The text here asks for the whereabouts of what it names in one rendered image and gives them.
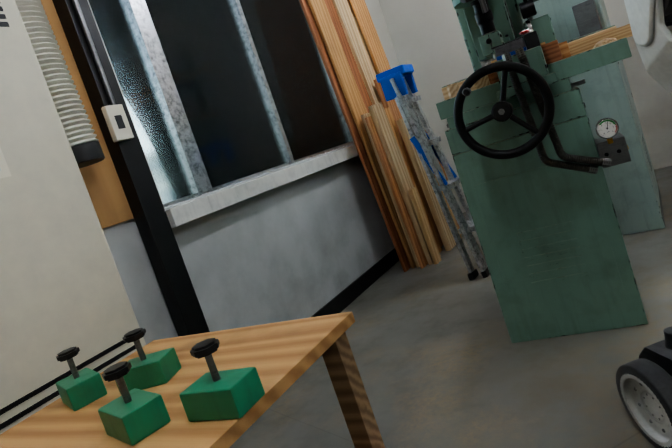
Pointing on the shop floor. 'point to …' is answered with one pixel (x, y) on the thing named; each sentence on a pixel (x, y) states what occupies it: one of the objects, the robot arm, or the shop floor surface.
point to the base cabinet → (551, 239)
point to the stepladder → (404, 95)
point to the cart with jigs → (197, 389)
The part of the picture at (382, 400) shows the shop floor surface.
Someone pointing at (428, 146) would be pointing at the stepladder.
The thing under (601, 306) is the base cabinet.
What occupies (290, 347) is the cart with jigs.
